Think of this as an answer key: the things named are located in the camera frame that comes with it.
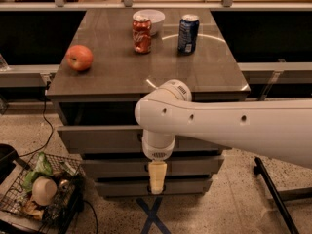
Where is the grey drawer cabinet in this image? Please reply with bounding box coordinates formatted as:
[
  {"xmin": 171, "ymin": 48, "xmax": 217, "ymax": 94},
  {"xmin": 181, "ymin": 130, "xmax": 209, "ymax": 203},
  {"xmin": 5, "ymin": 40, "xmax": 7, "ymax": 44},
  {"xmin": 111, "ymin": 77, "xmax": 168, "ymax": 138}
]
[{"xmin": 48, "ymin": 8, "xmax": 250, "ymax": 184}]

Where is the green snack bag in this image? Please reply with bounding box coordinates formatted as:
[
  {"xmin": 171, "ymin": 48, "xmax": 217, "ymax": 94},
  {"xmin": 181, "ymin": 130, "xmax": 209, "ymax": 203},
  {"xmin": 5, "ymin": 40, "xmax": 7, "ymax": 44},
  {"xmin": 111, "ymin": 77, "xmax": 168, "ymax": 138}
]
[{"xmin": 22, "ymin": 152, "xmax": 53, "ymax": 192}]

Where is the black metal stand leg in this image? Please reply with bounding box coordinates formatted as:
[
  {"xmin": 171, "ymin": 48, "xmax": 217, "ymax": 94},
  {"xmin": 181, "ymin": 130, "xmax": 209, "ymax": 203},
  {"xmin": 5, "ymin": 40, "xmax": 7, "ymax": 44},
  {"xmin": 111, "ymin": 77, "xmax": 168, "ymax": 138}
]
[{"xmin": 253, "ymin": 157, "xmax": 312, "ymax": 234}]

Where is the blue tape cross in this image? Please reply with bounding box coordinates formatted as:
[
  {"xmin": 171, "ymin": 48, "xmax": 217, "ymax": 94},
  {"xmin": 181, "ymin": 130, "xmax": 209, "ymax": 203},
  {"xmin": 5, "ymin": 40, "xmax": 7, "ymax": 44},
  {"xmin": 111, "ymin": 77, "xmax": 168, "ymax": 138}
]
[{"xmin": 136, "ymin": 197, "xmax": 171, "ymax": 234}]

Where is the blue soda can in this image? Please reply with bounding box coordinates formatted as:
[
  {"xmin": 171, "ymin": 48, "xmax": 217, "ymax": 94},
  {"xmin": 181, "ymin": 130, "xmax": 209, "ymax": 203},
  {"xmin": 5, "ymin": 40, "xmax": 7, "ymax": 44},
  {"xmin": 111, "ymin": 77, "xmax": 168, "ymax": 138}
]
[{"xmin": 177, "ymin": 14, "xmax": 200, "ymax": 55}]

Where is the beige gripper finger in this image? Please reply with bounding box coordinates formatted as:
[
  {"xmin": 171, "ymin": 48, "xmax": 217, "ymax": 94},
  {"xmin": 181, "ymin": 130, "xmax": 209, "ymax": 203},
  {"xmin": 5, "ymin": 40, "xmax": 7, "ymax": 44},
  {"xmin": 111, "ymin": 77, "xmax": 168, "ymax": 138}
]
[{"xmin": 148, "ymin": 161, "xmax": 167, "ymax": 195}]

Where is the black power cable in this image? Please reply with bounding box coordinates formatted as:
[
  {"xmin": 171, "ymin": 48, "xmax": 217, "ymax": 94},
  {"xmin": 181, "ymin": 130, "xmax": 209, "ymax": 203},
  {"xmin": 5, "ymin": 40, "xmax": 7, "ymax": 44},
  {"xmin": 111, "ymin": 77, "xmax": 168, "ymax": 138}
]
[{"xmin": 19, "ymin": 81, "xmax": 55, "ymax": 158}]

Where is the grey bottom drawer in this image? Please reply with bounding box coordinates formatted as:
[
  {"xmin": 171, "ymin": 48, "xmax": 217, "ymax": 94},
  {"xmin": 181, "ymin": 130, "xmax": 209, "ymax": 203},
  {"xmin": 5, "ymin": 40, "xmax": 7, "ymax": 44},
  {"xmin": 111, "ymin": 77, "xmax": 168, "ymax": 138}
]
[{"xmin": 95, "ymin": 178, "xmax": 213, "ymax": 198}]

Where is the black wire basket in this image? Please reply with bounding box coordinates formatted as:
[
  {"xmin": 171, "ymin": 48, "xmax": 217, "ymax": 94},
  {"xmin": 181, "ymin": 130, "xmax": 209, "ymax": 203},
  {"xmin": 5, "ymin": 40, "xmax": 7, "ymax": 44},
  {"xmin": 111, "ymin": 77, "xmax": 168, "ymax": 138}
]
[{"xmin": 0, "ymin": 152, "xmax": 84, "ymax": 234}]

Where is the white bowl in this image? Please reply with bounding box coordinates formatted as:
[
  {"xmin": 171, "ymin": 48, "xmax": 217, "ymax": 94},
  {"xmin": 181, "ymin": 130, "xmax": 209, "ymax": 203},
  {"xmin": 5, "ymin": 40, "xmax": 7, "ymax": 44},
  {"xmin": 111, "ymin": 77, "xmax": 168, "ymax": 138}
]
[{"xmin": 133, "ymin": 9, "xmax": 166, "ymax": 36}]

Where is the beige cup in basket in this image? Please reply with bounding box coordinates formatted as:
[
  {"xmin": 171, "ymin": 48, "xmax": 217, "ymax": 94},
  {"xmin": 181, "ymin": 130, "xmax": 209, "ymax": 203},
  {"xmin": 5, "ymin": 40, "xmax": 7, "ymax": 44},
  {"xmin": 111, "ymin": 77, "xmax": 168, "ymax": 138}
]
[{"xmin": 32, "ymin": 176, "xmax": 58, "ymax": 206}]

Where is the red apple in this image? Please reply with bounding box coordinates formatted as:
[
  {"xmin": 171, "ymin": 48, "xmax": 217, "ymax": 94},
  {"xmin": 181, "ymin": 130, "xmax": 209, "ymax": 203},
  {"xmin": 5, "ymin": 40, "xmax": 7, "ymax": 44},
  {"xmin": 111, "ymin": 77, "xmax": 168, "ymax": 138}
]
[{"xmin": 65, "ymin": 45, "xmax": 94, "ymax": 71}]

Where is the grey drawer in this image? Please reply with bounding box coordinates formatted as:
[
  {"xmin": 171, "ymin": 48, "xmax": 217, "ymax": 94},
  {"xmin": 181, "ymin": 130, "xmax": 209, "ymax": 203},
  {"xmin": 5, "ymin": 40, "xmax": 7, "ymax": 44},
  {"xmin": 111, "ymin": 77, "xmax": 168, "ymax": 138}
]
[
  {"xmin": 95, "ymin": 178, "xmax": 213, "ymax": 198},
  {"xmin": 57, "ymin": 124, "xmax": 228, "ymax": 154},
  {"xmin": 81, "ymin": 155, "xmax": 224, "ymax": 178}
]

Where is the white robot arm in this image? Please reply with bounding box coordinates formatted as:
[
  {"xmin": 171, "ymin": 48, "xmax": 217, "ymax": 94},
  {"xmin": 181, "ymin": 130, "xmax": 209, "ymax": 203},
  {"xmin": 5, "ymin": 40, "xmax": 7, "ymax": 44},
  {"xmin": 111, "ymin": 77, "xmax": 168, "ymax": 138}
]
[{"xmin": 135, "ymin": 80, "xmax": 312, "ymax": 194}]

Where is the grey middle drawer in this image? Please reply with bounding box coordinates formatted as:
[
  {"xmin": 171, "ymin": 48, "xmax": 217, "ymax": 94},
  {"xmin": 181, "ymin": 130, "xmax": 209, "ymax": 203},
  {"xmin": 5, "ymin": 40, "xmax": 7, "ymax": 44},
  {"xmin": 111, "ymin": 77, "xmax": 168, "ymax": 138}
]
[{"xmin": 81, "ymin": 155, "xmax": 224, "ymax": 178}]

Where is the grey top drawer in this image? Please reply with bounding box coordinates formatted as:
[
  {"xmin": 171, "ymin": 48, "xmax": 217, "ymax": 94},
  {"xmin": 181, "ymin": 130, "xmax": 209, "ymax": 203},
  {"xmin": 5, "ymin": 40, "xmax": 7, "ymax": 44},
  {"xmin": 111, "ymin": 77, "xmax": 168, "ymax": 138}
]
[{"xmin": 57, "ymin": 124, "xmax": 228, "ymax": 154}]

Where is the red cola can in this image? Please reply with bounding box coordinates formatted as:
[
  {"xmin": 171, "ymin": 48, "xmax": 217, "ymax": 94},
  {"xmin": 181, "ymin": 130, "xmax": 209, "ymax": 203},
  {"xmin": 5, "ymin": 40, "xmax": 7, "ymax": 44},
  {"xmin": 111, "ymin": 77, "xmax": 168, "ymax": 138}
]
[{"xmin": 133, "ymin": 15, "xmax": 151, "ymax": 54}]

